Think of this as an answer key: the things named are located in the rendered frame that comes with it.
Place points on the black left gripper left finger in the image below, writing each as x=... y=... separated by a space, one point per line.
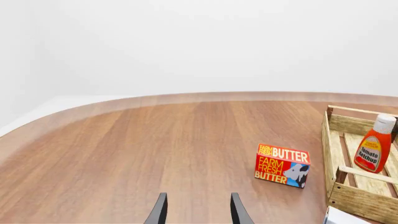
x=159 y=211

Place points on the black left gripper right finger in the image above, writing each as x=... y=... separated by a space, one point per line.
x=238 y=211

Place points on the wooden slat tray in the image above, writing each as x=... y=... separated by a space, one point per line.
x=342 y=149

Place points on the red ketchup bottle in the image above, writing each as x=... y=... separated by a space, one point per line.
x=373 y=149

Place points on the red butter box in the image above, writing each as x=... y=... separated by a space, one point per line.
x=281 y=165

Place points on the white box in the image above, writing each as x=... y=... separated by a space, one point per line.
x=337 y=217

